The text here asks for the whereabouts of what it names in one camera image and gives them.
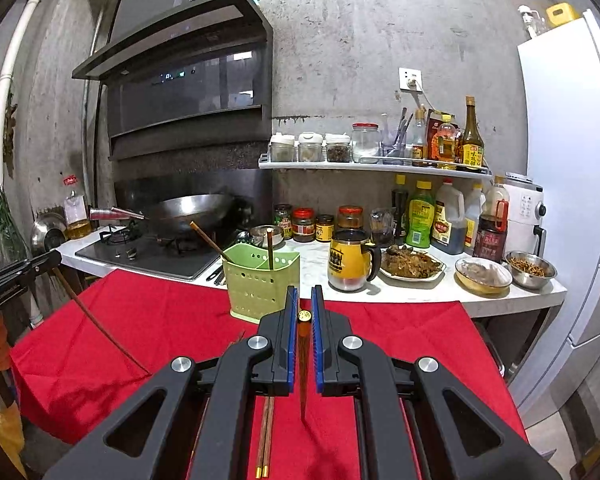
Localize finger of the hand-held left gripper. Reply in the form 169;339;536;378
7;249;64;282

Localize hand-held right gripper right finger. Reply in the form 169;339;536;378
311;285;563;480

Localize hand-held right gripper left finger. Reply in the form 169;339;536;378
42;286;301;480

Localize green plastic chopstick holder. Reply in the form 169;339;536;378
221;243;301;322

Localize clear cup with utensils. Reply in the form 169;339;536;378
380;107;415;158

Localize tilted steel basin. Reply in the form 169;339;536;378
30;212;68;257

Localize green onion bunch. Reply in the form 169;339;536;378
0;180;31;266

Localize red capped oil bottle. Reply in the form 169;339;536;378
62;175;92;241

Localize yellow steel mug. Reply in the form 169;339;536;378
328;229;382;293

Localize small steel bowl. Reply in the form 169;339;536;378
250;225;285;251

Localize yellow labelled sauce jar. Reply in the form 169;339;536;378
315;214;335;243

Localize black gas stove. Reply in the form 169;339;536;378
75;225;223;282

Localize red labelled sauce jar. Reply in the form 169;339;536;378
292;207;317;243

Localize plate of cooked food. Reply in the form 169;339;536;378
379;245;447;282

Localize green labelled sauce jar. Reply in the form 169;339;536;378
273;203;293;241

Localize clear drinking glass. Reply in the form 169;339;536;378
369;207;396;248

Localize red cloth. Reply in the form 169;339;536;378
10;269;528;480

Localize dried plant bundle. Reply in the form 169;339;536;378
1;87;20;178

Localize dark yellow capped sauce bottle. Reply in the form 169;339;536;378
391;174;410;241

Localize green plastic bottle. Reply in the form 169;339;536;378
406;180;437;248

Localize steel wok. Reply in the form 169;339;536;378
89;193;237;236

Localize large dark vinegar jug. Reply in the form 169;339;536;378
431;178;467;255

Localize gold rimmed glass bowl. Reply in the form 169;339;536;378
455;257;514;297

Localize white lidded seasoning container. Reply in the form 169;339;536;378
298;132;325;163
325;133;352;163
270;132;297;163

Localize white plastic jug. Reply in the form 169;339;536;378
462;182;487;256

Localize red lidded glass jar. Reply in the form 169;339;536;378
351;122;381;159

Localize steel bowl with food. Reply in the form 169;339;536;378
504;251;558;290

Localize small clear sauce bottle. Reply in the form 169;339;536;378
411;109;428;167

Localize black range hood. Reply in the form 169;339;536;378
71;0;275;163

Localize yellow cooking oil bottle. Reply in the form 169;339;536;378
432;114;460;170

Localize white kitchen appliance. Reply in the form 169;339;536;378
502;172;548;256

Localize red seasoning packet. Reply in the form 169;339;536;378
425;108;453;161

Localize tall dark glass bottle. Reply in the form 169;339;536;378
460;96;485;172

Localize white refrigerator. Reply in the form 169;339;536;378
500;8;600;441

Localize yellow box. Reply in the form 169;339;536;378
546;3;581;28

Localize black utensil handles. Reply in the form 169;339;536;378
205;260;227;287

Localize white wall shelf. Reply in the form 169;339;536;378
258;152;493;177

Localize white wall pipe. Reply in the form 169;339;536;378
0;0;55;183

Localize white wall socket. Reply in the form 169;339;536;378
399;67;423;92

